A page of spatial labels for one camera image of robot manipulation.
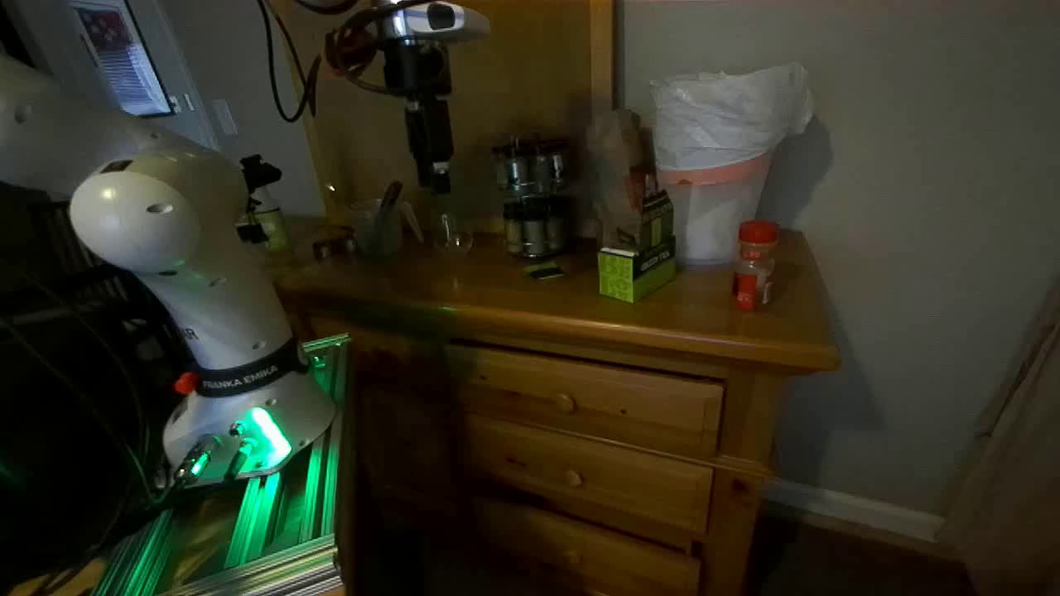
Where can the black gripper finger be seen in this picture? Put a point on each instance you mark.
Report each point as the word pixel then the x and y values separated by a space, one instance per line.
pixel 443 142
pixel 418 142

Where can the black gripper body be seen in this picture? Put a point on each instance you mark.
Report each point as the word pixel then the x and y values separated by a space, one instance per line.
pixel 418 73

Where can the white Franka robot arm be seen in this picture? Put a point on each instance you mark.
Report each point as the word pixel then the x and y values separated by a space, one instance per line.
pixel 209 277

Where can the round clear glass jar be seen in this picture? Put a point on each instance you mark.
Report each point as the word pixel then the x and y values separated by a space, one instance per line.
pixel 457 231

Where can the clear plastic measuring jug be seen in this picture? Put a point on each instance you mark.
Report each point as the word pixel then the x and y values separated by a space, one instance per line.
pixel 384 234

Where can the glass jars cluster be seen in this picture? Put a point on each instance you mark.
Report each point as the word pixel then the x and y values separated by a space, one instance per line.
pixel 536 199

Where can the small green card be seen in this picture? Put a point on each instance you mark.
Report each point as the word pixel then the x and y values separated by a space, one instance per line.
pixel 544 270

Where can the small yellow green bottle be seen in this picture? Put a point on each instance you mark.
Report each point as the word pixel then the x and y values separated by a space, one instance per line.
pixel 274 231

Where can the green cardboard box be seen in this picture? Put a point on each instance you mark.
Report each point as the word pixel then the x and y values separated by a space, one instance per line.
pixel 638 261

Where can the wooden dresser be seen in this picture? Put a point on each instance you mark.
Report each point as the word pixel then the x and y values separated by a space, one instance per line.
pixel 618 353

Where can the white bin with bag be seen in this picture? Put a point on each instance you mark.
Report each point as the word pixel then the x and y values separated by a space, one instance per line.
pixel 724 142

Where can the wooden dresser drawer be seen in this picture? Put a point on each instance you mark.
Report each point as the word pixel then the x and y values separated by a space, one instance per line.
pixel 585 475
pixel 599 398
pixel 575 550

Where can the red lid spice bottle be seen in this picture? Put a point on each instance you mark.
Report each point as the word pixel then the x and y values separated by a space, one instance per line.
pixel 756 263

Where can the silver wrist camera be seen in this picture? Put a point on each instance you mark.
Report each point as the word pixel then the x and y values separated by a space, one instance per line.
pixel 430 18

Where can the black camera on stand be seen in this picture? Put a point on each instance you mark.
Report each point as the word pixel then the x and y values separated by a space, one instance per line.
pixel 259 185

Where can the white wall switch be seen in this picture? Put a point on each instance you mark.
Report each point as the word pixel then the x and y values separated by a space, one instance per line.
pixel 225 117

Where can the wall mounted screen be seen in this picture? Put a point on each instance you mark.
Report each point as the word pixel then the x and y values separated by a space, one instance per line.
pixel 125 53

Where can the aluminium profile mounting frame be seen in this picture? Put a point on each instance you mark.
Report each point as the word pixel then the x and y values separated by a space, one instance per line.
pixel 275 518

